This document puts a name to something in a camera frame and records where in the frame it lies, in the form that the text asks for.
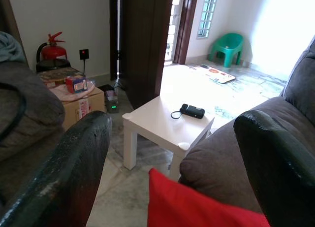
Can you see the barred window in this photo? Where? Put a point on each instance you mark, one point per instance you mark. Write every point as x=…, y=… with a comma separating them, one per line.
x=208, y=12

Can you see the brown patterned flat box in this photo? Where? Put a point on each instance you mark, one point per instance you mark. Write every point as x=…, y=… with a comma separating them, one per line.
x=56, y=75

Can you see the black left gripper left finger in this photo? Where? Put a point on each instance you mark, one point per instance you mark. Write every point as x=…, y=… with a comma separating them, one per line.
x=61, y=175

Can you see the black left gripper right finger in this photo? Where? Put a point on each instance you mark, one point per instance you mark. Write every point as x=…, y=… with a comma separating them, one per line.
x=283, y=168

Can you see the dark wooden door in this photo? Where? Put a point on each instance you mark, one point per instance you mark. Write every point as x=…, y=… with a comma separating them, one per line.
x=145, y=44

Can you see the black wall socket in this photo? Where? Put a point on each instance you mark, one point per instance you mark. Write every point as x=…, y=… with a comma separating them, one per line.
x=84, y=54

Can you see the red fire extinguisher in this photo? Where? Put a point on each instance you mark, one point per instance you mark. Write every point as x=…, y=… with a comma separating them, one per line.
x=53, y=52

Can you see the brown cardboard box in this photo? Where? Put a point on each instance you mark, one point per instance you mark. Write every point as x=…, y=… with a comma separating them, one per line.
x=76, y=108

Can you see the brown door frame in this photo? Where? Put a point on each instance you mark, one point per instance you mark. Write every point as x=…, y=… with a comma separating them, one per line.
x=187, y=25

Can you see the black flat adapter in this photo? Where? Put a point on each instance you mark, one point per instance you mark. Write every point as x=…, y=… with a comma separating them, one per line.
x=104, y=87

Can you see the printed floor mat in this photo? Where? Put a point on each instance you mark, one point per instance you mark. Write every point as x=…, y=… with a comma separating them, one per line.
x=214, y=74

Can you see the grey fabric sofa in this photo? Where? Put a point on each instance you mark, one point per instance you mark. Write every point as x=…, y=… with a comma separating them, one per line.
x=216, y=163
x=34, y=106

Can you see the brown wooden wall trim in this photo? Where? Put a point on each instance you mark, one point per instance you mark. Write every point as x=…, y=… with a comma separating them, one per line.
x=8, y=22

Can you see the white side table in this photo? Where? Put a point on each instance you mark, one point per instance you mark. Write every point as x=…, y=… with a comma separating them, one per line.
x=157, y=123

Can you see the small red blue box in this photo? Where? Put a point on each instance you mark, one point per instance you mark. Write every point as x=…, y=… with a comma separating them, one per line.
x=76, y=85

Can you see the green plastic chair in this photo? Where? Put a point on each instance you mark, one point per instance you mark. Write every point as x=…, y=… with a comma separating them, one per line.
x=227, y=46

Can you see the black handheld device with loop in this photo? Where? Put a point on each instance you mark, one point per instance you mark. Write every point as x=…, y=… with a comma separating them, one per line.
x=193, y=111

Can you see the black charger with green light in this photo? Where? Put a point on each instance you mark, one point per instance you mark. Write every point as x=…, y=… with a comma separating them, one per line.
x=112, y=101

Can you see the blue grey cloth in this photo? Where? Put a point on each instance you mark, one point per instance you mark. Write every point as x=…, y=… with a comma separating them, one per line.
x=9, y=48

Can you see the red pillow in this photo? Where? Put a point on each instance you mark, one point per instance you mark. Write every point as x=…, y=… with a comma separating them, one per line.
x=192, y=204

